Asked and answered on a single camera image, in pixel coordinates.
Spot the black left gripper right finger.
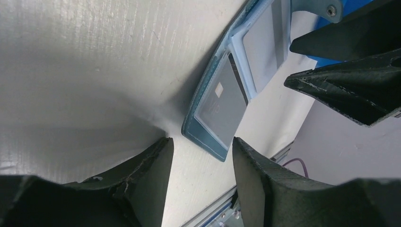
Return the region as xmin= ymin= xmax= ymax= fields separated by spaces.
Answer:
xmin=232 ymin=137 xmax=401 ymax=227

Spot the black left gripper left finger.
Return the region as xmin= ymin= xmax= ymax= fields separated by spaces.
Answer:
xmin=0 ymin=138 xmax=174 ymax=227

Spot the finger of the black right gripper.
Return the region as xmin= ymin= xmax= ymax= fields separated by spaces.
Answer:
xmin=284 ymin=49 xmax=401 ymax=126
xmin=290 ymin=0 xmax=401 ymax=61

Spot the silver credit card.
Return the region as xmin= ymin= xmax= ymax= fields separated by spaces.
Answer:
xmin=195 ymin=53 xmax=248 ymax=149

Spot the white magnetic stripe card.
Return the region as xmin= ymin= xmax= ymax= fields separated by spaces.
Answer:
xmin=243 ymin=0 xmax=291 ymax=93

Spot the teal leather card holder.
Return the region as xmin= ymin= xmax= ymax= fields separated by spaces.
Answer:
xmin=181 ymin=0 xmax=345 ymax=163

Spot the aluminium front frame rail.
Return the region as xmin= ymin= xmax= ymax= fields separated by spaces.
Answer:
xmin=182 ymin=186 xmax=239 ymax=227

